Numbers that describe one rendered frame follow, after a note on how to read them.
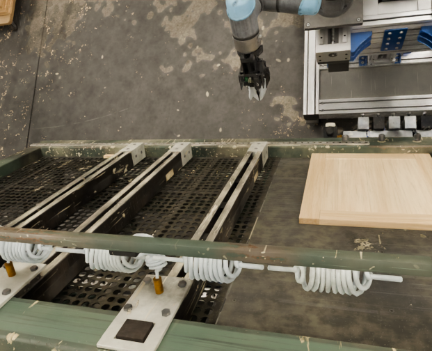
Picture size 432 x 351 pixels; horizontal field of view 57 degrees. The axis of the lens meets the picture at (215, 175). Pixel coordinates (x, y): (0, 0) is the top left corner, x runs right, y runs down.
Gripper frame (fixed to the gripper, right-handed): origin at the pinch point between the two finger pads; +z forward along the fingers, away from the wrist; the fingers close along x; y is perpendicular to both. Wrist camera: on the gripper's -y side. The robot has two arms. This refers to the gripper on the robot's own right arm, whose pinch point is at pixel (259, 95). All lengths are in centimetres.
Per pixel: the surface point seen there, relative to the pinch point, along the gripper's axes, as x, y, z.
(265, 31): -24, -149, 71
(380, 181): 38.5, 13.0, 28.9
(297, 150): 8.6, -12.1, 40.9
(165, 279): -8, 72, -16
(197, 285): -4, 69, -6
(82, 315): -19, 82, -21
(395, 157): 46, -7, 40
